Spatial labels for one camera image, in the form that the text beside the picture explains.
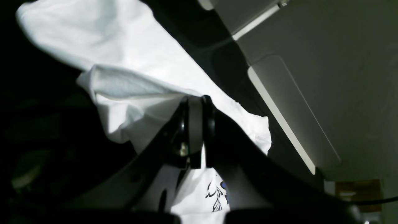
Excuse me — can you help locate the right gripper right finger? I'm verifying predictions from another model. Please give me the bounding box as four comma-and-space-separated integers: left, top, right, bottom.
202, 95, 364, 224

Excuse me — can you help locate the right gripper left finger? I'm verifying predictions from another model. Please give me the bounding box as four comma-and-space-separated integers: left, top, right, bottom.
62, 96, 203, 224

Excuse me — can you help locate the white printed t-shirt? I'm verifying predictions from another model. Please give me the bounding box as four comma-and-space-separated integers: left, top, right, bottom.
16, 0, 272, 224

